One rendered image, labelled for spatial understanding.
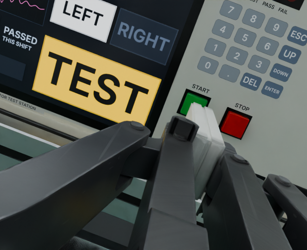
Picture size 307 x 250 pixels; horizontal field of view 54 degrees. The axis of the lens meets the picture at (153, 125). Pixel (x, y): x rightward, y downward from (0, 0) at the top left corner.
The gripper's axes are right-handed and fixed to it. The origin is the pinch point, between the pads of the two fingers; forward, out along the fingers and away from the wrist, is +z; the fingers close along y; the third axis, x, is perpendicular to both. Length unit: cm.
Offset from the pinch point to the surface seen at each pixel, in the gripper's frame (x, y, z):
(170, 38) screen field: 4.6, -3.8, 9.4
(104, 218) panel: -22.6, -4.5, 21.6
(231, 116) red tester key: 0.5, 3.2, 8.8
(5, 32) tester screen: 0.2, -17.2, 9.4
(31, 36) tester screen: 0.6, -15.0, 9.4
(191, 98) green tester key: 0.7, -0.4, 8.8
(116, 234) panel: -24.4, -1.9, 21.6
